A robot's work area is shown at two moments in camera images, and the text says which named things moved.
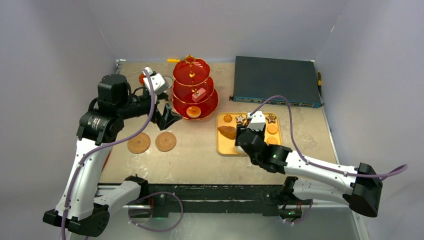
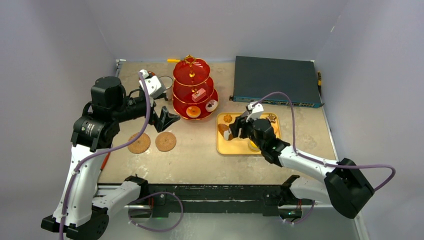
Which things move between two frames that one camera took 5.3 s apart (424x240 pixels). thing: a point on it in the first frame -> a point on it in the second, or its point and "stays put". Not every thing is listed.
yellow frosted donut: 193,111 stays put
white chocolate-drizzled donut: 239,149 -> 211,105
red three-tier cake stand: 193,97 stays put
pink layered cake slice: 199,94 stays put
